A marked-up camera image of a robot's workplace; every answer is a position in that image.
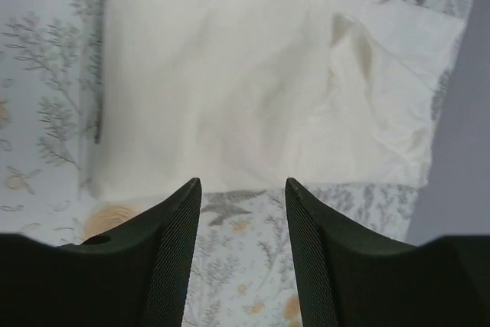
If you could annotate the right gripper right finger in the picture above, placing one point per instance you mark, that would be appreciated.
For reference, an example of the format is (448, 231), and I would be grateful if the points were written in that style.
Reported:
(348, 275)

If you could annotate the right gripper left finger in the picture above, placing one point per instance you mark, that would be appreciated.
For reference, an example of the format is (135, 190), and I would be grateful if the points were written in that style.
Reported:
(135, 274)

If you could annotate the white t shirt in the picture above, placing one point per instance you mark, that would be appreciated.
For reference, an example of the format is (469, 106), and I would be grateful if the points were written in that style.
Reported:
(246, 93)

